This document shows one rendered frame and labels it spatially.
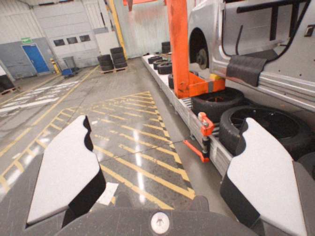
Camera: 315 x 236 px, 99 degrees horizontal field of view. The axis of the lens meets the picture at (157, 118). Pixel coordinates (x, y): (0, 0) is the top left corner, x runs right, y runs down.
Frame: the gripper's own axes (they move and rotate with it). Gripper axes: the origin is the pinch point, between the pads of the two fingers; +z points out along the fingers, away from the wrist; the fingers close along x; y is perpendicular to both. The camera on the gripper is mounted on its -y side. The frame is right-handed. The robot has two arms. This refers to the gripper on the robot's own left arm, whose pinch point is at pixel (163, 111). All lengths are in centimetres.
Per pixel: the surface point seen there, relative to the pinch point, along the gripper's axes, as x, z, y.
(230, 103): 76, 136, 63
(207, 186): 42, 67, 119
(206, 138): 41, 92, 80
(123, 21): -308, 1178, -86
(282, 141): 87, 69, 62
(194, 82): 39, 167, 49
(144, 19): -158, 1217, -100
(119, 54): -226, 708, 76
